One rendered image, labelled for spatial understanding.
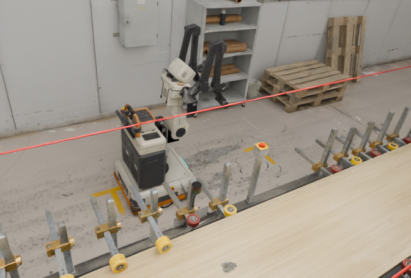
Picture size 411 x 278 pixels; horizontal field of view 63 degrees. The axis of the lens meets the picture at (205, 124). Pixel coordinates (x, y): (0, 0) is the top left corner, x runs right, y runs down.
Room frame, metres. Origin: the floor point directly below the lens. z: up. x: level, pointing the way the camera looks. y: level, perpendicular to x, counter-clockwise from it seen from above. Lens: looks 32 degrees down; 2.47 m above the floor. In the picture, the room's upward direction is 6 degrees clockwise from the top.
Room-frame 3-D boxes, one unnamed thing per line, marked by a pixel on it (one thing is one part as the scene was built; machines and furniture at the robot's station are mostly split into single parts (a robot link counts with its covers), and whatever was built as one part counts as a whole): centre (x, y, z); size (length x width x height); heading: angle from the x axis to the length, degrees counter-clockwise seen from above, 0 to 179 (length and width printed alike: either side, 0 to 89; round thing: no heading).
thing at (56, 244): (1.08, 0.68, 0.95); 0.14 x 0.06 x 0.05; 124
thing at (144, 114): (2.49, 0.55, 0.87); 0.23 x 0.15 x 0.11; 33
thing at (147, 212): (1.36, 0.26, 0.95); 0.14 x 0.06 x 0.05; 124
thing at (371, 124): (2.49, -1.41, 0.88); 0.04 x 0.04 x 0.48; 34
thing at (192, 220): (1.40, 0.01, 0.85); 0.08 x 0.08 x 0.11
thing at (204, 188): (1.67, -0.11, 0.82); 0.43 x 0.03 x 0.04; 34
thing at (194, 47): (2.99, 0.18, 1.40); 0.11 x 0.06 x 0.43; 34
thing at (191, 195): (1.52, 0.04, 0.87); 0.04 x 0.04 x 0.48; 34
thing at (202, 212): (1.55, 0.03, 0.75); 0.26 x 0.01 x 0.10; 124
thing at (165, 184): (1.57, 0.12, 0.84); 0.43 x 0.03 x 0.04; 34
